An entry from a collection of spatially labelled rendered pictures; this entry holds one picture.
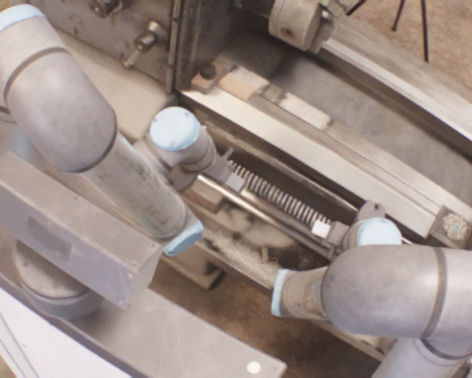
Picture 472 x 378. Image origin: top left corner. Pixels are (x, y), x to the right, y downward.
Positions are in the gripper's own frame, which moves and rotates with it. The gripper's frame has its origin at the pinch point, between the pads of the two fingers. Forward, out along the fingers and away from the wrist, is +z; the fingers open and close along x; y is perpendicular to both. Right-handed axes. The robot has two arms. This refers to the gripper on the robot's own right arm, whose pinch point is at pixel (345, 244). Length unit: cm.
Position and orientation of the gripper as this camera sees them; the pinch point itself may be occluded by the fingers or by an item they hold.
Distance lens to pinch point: 173.0
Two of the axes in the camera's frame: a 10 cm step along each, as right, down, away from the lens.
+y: -4.0, 9.1, -1.0
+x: 9.2, 4.0, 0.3
